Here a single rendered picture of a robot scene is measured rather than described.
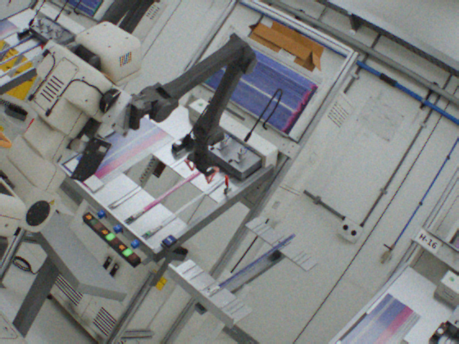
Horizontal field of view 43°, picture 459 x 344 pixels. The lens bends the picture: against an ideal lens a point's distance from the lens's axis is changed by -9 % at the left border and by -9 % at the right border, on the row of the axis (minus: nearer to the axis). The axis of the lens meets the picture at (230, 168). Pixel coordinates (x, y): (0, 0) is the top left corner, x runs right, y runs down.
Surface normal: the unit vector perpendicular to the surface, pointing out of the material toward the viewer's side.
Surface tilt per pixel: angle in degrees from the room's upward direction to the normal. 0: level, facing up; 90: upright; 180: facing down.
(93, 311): 90
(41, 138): 82
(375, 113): 90
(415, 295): 44
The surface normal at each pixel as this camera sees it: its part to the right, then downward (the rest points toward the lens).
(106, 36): 0.04, -0.72
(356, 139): -0.43, -0.19
